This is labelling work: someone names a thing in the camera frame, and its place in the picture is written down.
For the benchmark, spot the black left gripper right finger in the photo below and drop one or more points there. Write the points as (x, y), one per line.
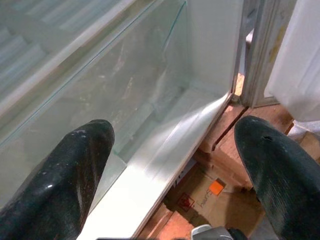
(282, 180)

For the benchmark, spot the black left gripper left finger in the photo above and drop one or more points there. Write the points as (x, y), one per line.
(57, 185)

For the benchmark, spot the glass fridge shelf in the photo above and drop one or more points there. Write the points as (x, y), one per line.
(75, 67)

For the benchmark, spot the silver grey fridge door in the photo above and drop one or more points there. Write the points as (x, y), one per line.
(260, 50)

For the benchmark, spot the orange square sticker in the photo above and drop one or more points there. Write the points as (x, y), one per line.
(216, 188)

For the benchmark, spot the brown cardboard sheet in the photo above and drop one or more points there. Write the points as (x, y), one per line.
(215, 215)

